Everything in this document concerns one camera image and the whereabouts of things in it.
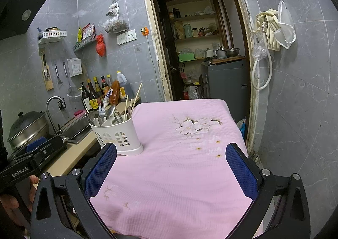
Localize wooden cutting board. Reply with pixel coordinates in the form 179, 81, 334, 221
209, 56, 246, 65

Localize red snack packet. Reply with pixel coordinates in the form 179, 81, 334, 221
82, 23, 96, 40

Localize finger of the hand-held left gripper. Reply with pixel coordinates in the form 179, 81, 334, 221
11, 137, 48, 163

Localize blue bag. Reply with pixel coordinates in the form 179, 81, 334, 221
236, 119, 247, 140

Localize pink floral cloth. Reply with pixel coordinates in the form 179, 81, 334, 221
88, 99, 264, 239

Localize red plastic bag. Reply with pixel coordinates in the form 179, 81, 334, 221
95, 34, 106, 57

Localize grey cabinet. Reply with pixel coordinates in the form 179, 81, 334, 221
201, 59, 250, 123

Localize crumpled clear plastic bag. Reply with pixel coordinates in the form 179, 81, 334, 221
251, 41, 268, 61

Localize tall sauce bottle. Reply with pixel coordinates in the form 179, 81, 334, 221
93, 76, 104, 103

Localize steel sink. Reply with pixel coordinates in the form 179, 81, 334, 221
57, 114, 93, 144

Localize metal wall shelf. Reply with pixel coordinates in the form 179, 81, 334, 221
72, 33, 98, 52

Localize dark sauce bottle yellow label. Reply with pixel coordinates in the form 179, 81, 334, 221
87, 79, 99, 111

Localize white wall basket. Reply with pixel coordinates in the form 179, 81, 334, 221
37, 29, 68, 44

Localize white wall socket panel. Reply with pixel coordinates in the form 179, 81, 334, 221
117, 30, 137, 45

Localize steel wok with lid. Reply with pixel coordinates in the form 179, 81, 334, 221
7, 111, 50, 151

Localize white plastic utensil holder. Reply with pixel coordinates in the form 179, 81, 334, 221
88, 111, 143, 157

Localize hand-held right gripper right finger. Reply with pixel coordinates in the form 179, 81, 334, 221
225, 143, 311, 239

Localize metal faucet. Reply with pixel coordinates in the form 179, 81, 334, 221
46, 96, 66, 135

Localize large oil jug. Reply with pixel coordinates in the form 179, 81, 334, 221
116, 71, 132, 102

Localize cream rubber gloves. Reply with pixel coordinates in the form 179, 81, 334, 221
253, 9, 282, 51

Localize clear bag of dried goods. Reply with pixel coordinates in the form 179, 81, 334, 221
102, 15, 129, 34

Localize black range hood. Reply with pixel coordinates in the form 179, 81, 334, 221
0, 0, 52, 41

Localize dark pump bottle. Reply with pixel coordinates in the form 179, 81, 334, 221
80, 82, 91, 113

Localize metal peeler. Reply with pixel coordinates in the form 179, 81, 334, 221
53, 62, 63, 88

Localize worn wooden door frame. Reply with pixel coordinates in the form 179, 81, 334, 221
139, 0, 260, 166

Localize wooden knife board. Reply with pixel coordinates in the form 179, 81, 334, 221
38, 48, 55, 91

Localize metal strainer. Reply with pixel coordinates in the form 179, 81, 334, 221
63, 62, 81, 102

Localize clear plastic jug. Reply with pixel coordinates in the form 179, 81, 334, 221
183, 86, 200, 100

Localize white hose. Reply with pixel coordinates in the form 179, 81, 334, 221
251, 21, 273, 90

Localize person's left hand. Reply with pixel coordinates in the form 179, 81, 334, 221
0, 175, 40, 226

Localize white wall box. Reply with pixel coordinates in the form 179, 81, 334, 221
67, 58, 82, 78

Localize white mesh bag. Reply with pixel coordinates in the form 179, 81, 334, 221
275, 0, 296, 49

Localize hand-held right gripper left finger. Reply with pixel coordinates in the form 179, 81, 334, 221
30, 142, 117, 239

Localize small clear hanging bag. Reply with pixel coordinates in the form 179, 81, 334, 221
106, 0, 120, 16

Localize beige kitchen counter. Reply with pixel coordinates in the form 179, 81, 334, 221
34, 96, 142, 179

